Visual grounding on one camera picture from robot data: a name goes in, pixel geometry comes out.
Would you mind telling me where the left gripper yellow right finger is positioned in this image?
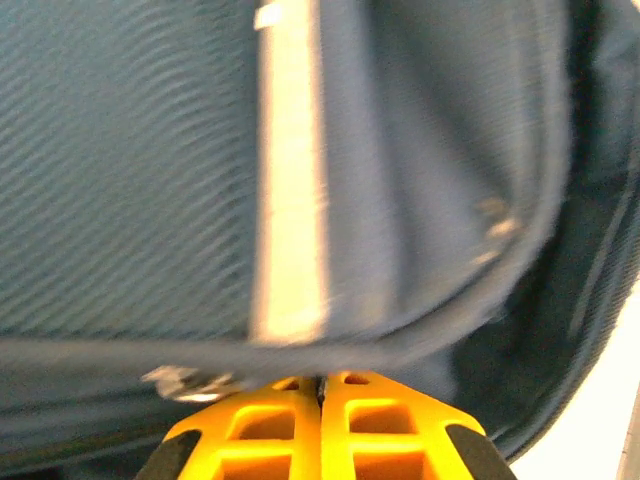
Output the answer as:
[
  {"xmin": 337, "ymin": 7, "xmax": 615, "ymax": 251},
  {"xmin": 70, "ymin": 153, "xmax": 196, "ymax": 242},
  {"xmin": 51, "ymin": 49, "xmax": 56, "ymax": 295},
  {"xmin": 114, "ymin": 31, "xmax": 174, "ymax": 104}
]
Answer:
[{"xmin": 319, "ymin": 370, "xmax": 519, "ymax": 480}]

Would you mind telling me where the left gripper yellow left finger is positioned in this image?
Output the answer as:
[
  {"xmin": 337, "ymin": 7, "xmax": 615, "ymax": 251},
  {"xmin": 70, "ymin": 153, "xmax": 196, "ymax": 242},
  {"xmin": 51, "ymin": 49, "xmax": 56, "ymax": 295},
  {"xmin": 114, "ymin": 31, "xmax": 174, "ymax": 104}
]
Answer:
[{"xmin": 134, "ymin": 377, "xmax": 321, "ymax": 480}]

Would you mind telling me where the navy blue backpack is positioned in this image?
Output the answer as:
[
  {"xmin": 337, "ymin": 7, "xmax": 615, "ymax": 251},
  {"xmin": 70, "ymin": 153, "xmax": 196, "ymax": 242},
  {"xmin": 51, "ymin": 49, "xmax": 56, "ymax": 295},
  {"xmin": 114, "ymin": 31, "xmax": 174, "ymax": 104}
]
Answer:
[{"xmin": 0, "ymin": 0, "xmax": 640, "ymax": 479}]

